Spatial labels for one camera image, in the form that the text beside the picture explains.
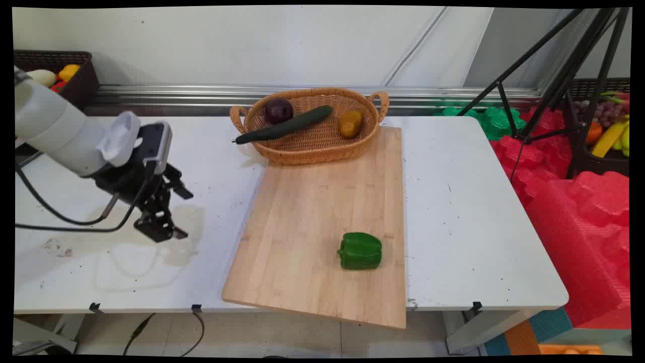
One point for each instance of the white table leg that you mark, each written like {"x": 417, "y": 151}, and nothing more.
{"x": 484, "y": 330}

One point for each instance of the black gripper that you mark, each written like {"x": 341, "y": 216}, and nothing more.
{"x": 132, "y": 185}

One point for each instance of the black table edge clip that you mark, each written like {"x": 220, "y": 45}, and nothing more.
{"x": 95, "y": 307}
{"x": 476, "y": 305}
{"x": 197, "y": 308}

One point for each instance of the red foam mat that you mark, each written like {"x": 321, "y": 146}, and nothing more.
{"x": 579, "y": 227}

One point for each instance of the orange toy fruit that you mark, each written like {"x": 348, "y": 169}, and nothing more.
{"x": 594, "y": 133}

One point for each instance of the black tripod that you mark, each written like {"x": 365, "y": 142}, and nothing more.
{"x": 564, "y": 80}

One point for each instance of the green foam piece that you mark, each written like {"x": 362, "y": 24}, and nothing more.
{"x": 496, "y": 123}

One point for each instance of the wooden cutting board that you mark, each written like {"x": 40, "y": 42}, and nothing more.
{"x": 322, "y": 227}

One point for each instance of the yellow toy fruit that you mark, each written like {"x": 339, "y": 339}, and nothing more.
{"x": 69, "y": 72}

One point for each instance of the dark red onion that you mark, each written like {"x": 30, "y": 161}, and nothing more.
{"x": 278, "y": 111}

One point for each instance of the dark plastic fruit basket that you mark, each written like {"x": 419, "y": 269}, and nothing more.
{"x": 599, "y": 164}

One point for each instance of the white toy vegetable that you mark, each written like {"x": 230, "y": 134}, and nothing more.
{"x": 43, "y": 77}

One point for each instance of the red toy vegetable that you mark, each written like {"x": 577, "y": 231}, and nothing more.
{"x": 58, "y": 86}

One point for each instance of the yellow-green toy fruit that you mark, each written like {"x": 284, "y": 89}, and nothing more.
{"x": 625, "y": 140}

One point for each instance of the dark green cucumber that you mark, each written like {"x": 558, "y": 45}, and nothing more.
{"x": 282, "y": 129}

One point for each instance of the metal wall rail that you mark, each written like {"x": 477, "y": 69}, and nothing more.
{"x": 201, "y": 96}

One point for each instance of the teal and orange floor mat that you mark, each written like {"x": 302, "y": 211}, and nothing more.
{"x": 534, "y": 335}

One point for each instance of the yellow-brown potato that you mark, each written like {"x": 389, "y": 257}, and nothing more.
{"x": 350, "y": 124}

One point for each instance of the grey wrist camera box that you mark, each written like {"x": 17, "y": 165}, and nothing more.
{"x": 161, "y": 143}

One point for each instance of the dark brown plastic basket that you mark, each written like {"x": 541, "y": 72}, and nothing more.
{"x": 80, "y": 85}

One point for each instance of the green bell pepper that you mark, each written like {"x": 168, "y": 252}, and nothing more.
{"x": 360, "y": 251}

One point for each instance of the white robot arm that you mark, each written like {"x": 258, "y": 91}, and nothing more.
{"x": 55, "y": 126}

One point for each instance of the purple toy grapes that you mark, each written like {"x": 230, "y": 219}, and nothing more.
{"x": 607, "y": 113}

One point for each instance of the yellow toy banana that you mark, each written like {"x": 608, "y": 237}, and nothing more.
{"x": 607, "y": 138}

